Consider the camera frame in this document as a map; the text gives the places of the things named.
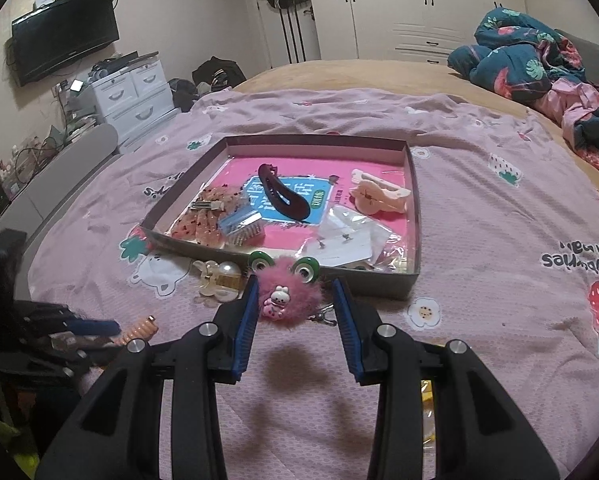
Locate pink printed quilt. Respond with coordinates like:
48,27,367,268
28,90,599,476

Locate white wardrobe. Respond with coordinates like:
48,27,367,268
311,0,526,64

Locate pink fluffy frog keychain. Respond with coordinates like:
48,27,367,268
249,250,337,328

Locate maroon hair clip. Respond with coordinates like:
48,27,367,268
257,164,310,222

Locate grey bed footboard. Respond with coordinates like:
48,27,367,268
0,125,118,299

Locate black bag on floor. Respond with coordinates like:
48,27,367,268
192,56,246,92

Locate pink pajama garment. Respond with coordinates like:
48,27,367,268
533,77,599,170

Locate orange spiral hair tie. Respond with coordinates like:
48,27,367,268
111,314,160,348

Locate black wall television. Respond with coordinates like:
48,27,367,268
11,0,120,86

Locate white drawer cabinet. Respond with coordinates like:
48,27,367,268
68,53,180,153

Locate clear bagged earring card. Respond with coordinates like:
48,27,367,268
317,205,409,272

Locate yellow clips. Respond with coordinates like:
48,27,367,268
420,380,436,450

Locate beige claw clip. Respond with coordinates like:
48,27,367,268
349,169,411,216

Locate teal floral blanket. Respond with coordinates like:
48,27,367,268
447,8,587,103

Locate white earring card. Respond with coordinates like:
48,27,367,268
299,231,373,268

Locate dark cardboard box tray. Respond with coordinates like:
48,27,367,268
140,134,421,299

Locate pink mesh bow clip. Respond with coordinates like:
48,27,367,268
167,184,249,248

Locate pearl claw clip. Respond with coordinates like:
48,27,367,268
193,260,244,308

